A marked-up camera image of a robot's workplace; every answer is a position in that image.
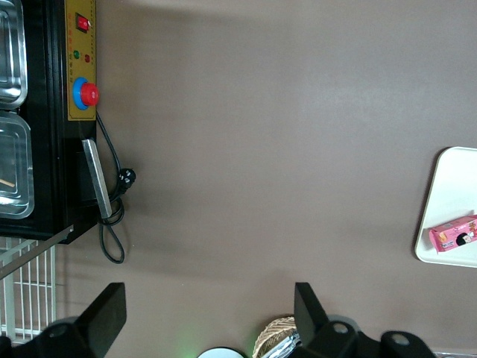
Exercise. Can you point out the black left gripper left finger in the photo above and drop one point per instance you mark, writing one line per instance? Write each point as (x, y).
(100, 320)

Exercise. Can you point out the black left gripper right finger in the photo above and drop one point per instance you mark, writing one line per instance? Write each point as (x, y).
(313, 328)

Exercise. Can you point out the aluminium foil tray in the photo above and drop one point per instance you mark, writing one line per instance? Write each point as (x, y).
(285, 347)

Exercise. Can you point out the cream plastic tray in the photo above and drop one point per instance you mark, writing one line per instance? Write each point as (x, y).
(451, 186)

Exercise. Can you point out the light wicker basket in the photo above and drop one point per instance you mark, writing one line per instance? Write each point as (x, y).
(272, 328)

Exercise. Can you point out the silver metal strip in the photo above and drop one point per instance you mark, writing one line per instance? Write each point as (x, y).
(41, 248)

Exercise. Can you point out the wooden stick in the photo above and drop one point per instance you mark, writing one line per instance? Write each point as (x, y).
(7, 182)

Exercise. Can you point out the pink snack pack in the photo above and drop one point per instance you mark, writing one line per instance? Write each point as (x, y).
(452, 235)

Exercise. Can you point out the black sealing machine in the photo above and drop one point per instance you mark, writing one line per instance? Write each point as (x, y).
(48, 156)

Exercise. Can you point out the yellow control panel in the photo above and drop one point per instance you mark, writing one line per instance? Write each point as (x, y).
(83, 67)

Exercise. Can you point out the red rocker switch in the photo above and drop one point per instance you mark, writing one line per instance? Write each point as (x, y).
(83, 22)

